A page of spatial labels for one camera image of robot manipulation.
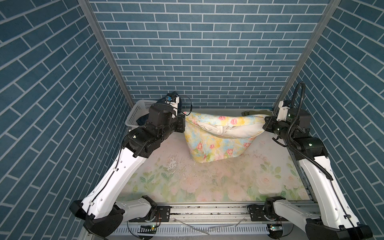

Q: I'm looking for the olive green skirt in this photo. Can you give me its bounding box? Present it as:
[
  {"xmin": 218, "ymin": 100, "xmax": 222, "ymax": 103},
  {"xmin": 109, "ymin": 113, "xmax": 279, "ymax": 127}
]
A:
[{"xmin": 241, "ymin": 110, "xmax": 273, "ymax": 117}]

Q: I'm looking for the floral pastel skirt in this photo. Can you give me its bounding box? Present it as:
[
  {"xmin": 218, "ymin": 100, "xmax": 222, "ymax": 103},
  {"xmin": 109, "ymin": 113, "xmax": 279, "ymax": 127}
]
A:
[{"xmin": 184, "ymin": 113, "xmax": 266, "ymax": 163}]

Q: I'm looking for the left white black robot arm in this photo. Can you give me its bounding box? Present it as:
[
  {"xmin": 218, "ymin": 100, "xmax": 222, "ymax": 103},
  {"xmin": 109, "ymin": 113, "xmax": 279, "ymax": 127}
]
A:
[{"xmin": 70, "ymin": 102, "xmax": 185, "ymax": 239}]

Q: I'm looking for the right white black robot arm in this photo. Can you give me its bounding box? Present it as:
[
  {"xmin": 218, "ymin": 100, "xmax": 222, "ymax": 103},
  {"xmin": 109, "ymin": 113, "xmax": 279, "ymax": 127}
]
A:
[{"xmin": 263, "ymin": 108, "xmax": 373, "ymax": 240}]

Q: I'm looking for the blue denim skirt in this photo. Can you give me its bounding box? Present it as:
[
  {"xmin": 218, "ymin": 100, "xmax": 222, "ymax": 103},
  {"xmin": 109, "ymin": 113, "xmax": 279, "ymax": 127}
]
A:
[{"xmin": 136, "ymin": 91, "xmax": 183, "ymax": 126}]

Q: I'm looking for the white plastic laundry basket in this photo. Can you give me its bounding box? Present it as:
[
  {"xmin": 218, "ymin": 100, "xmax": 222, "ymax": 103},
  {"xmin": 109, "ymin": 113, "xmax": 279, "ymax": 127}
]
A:
[{"xmin": 125, "ymin": 100, "xmax": 157, "ymax": 128}]

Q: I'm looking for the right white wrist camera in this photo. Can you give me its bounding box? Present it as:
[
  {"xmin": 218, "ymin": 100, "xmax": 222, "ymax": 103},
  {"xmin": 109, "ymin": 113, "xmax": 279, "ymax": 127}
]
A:
[{"xmin": 277, "ymin": 100, "xmax": 291, "ymax": 122}]

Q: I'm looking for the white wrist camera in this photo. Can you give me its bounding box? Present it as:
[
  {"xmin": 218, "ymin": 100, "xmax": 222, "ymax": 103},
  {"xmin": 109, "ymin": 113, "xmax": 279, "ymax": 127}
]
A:
[
  {"xmin": 277, "ymin": 100, "xmax": 291, "ymax": 122},
  {"xmin": 166, "ymin": 92, "xmax": 180, "ymax": 109}
]

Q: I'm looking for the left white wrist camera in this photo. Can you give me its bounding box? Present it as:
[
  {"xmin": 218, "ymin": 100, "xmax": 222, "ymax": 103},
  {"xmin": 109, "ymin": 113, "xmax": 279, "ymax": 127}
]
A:
[{"xmin": 166, "ymin": 92, "xmax": 180, "ymax": 109}]

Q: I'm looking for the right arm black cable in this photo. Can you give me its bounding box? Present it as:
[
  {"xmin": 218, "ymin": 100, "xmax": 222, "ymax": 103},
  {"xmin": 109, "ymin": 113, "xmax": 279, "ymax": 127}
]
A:
[{"xmin": 271, "ymin": 81, "xmax": 361, "ymax": 240}]

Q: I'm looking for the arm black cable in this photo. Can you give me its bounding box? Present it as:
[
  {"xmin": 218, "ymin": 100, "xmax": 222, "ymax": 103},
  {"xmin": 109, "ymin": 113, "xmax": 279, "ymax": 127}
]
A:
[
  {"xmin": 89, "ymin": 94, "xmax": 194, "ymax": 240},
  {"xmin": 271, "ymin": 81, "xmax": 361, "ymax": 240}
]

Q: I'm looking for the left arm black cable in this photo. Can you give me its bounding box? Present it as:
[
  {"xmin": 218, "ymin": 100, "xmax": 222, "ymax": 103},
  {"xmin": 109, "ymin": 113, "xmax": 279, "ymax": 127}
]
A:
[{"xmin": 89, "ymin": 94, "xmax": 194, "ymax": 240}]

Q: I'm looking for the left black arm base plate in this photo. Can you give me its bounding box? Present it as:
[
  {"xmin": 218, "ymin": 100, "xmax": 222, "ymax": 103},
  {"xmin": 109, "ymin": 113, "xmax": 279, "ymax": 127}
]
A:
[{"xmin": 129, "ymin": 206, "xmax": 171, "ymax": 223}]

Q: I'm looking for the right aluminium corner post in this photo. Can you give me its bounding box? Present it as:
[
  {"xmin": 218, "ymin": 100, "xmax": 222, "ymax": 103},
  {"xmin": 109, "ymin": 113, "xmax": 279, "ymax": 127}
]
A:
[{"xmin": 273, "ymin": 0, "xmax": 341, "ymax": 114}]

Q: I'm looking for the aluminium corner post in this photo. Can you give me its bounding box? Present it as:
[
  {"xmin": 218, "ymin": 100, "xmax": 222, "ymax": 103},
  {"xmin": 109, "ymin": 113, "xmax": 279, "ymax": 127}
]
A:
[
  {"xmin": 78, "ymin": 0, "xmax": 135, "ymax": 108},
  {"xmin": 273, "ymin": 0, "xmax": 341, "ymax": 114}
]

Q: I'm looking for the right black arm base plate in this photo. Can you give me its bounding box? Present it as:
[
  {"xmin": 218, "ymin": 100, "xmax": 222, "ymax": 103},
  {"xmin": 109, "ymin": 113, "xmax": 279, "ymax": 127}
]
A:
[{"xmin": 247, "ymin": 204, "xmax": 288, "ymax": 222}]

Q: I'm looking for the aluminium front mounting rail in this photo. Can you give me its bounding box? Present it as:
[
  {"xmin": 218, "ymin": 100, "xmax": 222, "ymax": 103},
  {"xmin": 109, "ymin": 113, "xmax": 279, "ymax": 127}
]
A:
[{"xmin": 88, "ymin": 204, "xmax": 319, "ymax": 240}]

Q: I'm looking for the left aluminium corner post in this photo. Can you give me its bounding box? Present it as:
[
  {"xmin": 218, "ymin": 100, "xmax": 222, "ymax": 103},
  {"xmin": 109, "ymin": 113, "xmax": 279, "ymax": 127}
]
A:
[{"xmin": 78, "ymin": 0, "xmax": 135, "ymax": 108}]

